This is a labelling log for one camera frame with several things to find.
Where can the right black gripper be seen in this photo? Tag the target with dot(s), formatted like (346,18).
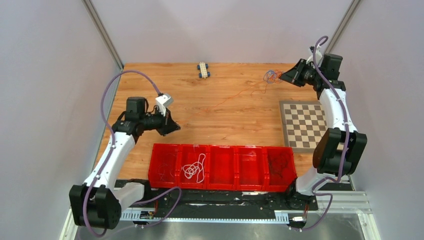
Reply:
(293,76)

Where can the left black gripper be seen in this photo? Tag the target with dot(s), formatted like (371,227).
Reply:
(167,124)

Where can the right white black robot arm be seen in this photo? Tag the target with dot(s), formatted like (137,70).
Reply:
(340,149)

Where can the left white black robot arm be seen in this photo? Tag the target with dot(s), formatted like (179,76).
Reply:
(94,203)

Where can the red bin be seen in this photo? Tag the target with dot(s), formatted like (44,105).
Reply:
(162,172)
(222,168)
(191,166)
(281,168)
(251,171)

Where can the wooden chessboard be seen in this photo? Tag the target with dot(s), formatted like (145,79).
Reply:
(303,124)

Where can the white blue toy car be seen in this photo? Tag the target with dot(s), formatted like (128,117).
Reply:
(203,70)

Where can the red bin middle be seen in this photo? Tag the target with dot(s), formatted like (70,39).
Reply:
(222,168)

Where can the red bin rightmost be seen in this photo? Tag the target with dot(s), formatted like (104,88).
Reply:
(281,168)

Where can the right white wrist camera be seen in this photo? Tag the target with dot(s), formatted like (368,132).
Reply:
(314,53)

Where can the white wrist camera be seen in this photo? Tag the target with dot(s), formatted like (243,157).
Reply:
(314,53)
(163,101)

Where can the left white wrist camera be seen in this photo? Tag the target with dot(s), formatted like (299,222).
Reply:
(163,101)

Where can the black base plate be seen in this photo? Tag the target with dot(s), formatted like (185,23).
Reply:
(219,205)

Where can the aluminium frame rail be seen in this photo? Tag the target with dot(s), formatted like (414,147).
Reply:
(337,201)

